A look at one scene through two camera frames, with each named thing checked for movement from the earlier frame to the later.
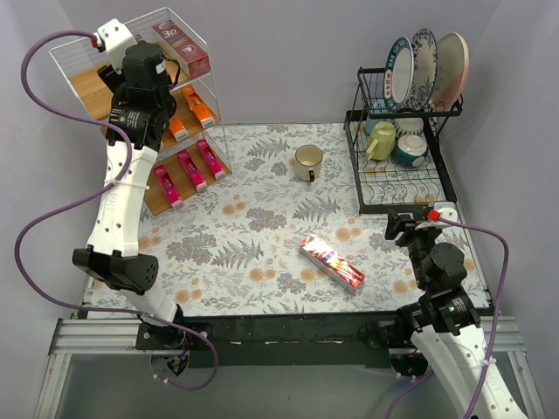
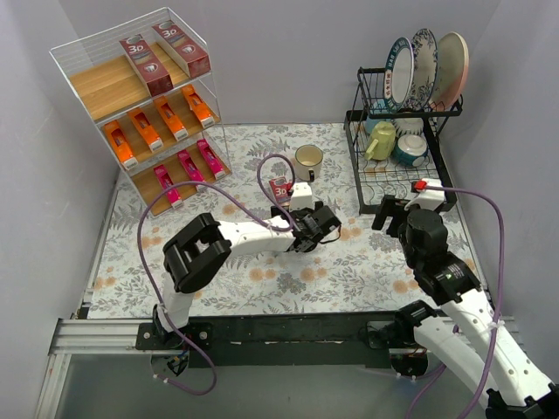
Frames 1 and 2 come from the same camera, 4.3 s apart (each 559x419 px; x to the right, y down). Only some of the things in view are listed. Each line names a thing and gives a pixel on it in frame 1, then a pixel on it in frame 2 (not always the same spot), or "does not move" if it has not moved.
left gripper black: [107, 74] -> [313, 223]
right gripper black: [397, 223] -> [389, 212]
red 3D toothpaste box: [180, 48] does not move
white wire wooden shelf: [193, 153] does not move
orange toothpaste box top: [176, 127] does not move
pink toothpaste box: [169, 188] does not move
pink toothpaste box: [211, 158] does not move
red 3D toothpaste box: [331, 263] -> [279, 187]
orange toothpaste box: [202, 111] does not move
